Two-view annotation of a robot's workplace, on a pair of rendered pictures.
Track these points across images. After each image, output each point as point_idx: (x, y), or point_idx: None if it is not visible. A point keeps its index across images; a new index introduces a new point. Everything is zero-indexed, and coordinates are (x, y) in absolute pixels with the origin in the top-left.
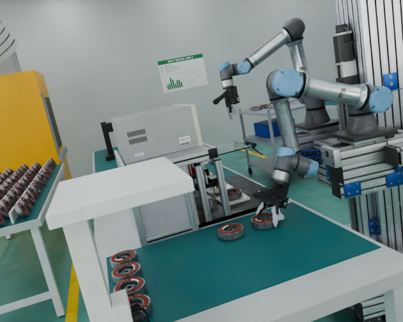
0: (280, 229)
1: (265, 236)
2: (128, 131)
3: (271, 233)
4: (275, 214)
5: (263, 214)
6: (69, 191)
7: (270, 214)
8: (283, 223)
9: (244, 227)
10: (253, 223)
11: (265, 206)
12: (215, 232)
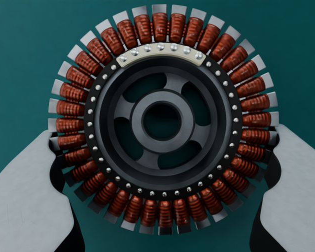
0: (19, 141)
1: (16, 18)
2: None
3: (18, 66)
4: None
5: (217, 168)
6: None
7: (174, 212)
8: (80, 218)
9: (252, 8)
10: (162, 8)
11: (258, 248)
12: None
